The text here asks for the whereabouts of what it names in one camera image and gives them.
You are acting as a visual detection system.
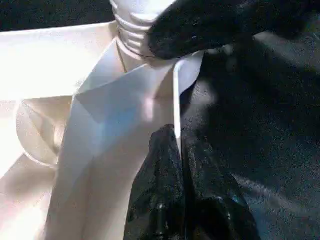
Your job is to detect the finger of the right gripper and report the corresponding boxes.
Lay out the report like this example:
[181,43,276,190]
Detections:
[144,0,320,61]

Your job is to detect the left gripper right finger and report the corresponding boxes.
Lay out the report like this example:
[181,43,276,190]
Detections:
[181,128,263,240]

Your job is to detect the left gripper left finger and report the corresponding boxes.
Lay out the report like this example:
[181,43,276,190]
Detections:
[126,123,187,240]

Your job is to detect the white plastic table leg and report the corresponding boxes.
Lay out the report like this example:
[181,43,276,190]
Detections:
[109,0,176,62]

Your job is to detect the white plastic table top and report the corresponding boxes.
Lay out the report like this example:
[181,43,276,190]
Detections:
[0,21,205,240]

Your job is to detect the black plastic mat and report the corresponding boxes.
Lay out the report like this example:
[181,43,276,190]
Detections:
[0,0,320,240]

